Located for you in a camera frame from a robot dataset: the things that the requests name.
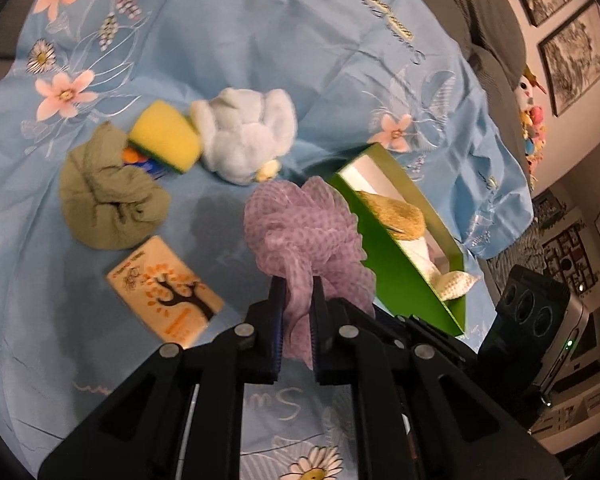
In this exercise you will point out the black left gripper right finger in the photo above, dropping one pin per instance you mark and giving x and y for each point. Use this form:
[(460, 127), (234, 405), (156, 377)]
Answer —
[(424, 407)]

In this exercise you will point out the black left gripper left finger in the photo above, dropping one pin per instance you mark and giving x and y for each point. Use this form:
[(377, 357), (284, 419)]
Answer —
[(179, 415)]

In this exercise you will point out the green cardboard box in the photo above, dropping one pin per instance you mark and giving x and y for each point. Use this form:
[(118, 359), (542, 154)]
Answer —
[(399, 285)]

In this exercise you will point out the white knitted cloth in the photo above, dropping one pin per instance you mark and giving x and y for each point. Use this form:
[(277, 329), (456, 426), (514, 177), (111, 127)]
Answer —
[(449, 285)]

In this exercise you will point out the yellow fluffy mitt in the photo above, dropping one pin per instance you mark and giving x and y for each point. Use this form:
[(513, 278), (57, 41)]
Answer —
[(404, 221)]

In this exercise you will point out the purple mesh bath pouf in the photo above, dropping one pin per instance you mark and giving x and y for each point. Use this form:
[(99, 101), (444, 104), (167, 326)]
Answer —
[(302, 232)]

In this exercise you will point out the olive green cloth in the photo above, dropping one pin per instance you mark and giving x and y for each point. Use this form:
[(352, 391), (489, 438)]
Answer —
[(108, 205)]

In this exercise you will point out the light blue plush toy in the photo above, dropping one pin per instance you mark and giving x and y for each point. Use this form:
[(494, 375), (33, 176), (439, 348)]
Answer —
[(245, 133)]

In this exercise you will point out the orange tree printed card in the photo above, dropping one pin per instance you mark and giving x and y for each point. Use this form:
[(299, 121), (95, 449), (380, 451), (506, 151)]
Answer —
[(168, 297)]

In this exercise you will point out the silver black electronic device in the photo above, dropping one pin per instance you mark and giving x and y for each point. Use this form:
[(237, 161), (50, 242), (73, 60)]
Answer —
[(537, 326)]

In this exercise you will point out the orange blue small packet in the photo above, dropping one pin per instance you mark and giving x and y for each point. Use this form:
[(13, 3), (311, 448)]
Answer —
[(133, 157)]

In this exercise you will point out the yellow green sponge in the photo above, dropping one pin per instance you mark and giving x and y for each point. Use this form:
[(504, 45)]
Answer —
[(164, 134)]

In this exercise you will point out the colourful plush toy pile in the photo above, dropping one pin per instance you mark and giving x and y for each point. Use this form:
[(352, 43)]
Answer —
[(532, 120)]

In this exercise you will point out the light blue floral cloth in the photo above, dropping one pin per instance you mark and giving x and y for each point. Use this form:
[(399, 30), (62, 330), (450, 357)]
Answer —
[(350, 67)]

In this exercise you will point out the black framed wall picture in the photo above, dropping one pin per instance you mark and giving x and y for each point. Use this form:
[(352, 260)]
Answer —
[(571, 57)]

